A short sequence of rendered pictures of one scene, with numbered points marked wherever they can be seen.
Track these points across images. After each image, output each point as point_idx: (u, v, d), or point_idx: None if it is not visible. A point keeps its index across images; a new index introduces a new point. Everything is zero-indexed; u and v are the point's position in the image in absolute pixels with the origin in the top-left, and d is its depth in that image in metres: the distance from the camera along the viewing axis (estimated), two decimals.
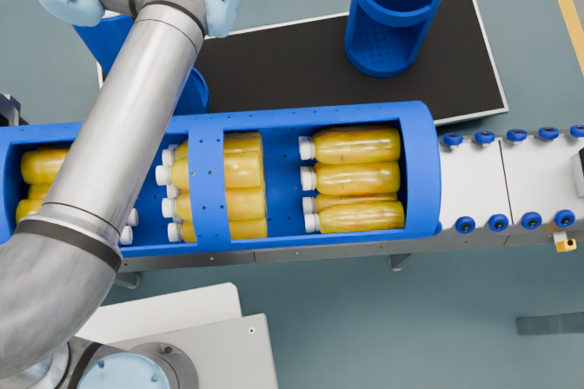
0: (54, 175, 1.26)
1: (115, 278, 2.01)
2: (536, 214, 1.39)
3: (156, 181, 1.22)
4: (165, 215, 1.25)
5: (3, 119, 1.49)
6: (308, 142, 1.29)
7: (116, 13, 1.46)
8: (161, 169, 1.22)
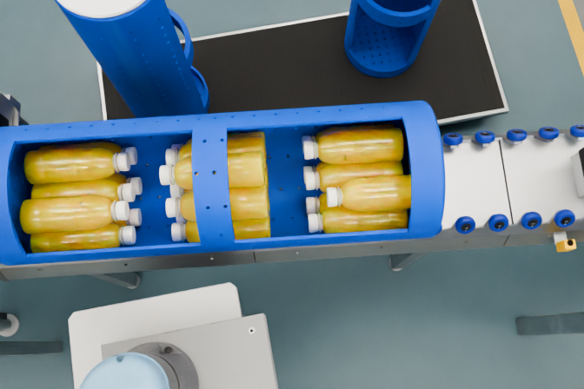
0: (57, 175, 1.26)
1: (115, 278, 2.01)
2: (536, 214, 1.39)
3: (160, 181, 1.22)
4: (169, 215, 1.25)
5: (3, 119, 1.49)
6: (312, 142, 1.29)
7: (116, 13, 1.46)
8: (164, 169, 1.22)
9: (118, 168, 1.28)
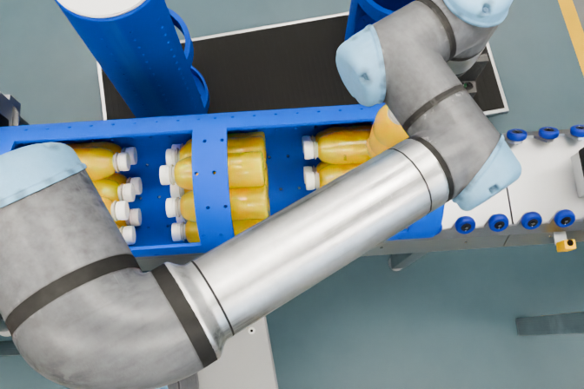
0: None
1: None
2: (536, 214, 1.39)
3: (160, 181, 1.22)
4: (169, 215, 1.25)
5: (3, 119, 1.49)
6: (312, 142, 1.29)
7: (116, 13, 1.46)
8: (164, 169, 1.22)
9: (118, 168, 1.28)
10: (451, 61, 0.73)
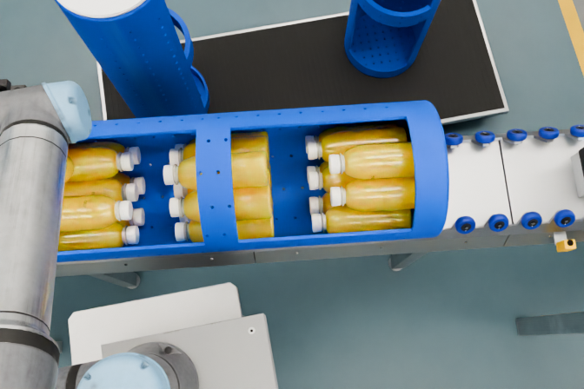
0: None
1: (115, 278, 2.01)
2: (536, 214, 1.39)
3: (163, 181, 1.22)
4: (172, 215, 1.25)
5: None
6: (315, 142, 1.29)
7: (116, 13, 1.46)
8: (168, 168, 1.22)
9: (122, 168, 1.28)
10: None
